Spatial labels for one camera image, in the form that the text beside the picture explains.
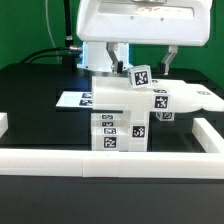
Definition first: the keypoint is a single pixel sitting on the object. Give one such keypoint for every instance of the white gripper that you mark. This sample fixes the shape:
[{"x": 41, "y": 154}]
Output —
[{"x": 156, "y": 22}]

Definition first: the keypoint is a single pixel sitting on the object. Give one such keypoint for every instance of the white chair back part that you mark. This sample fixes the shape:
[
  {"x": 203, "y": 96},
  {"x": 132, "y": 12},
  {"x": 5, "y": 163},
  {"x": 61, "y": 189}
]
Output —
[{"x": 116, "y": 93}]

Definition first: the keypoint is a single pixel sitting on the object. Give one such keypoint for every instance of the white chair seat part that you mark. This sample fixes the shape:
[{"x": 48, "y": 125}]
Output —
[{"x": 138, "y": 127}]

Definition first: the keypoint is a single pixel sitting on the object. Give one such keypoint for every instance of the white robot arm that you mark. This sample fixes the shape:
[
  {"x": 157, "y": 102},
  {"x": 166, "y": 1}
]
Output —
[{"x": 96, "y": 57}]

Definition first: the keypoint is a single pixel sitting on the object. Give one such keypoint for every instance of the white marker sheet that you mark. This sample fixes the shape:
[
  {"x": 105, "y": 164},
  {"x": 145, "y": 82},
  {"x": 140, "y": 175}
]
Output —
[{"x": 72, "y": 99}]

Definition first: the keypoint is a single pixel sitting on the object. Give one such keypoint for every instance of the white block at left edge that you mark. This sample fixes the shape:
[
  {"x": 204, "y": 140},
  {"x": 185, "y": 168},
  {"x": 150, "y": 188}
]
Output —
[{"x": 3, "y": 123}]

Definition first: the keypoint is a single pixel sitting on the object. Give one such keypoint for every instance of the white U-shaped fence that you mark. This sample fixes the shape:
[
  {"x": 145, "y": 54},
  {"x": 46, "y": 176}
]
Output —
[{"x": 206, "y": 165}]

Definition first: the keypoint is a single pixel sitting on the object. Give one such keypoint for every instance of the black vertical cable post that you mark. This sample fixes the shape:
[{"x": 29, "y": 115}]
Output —
[{"x": 67, "y": 60}]

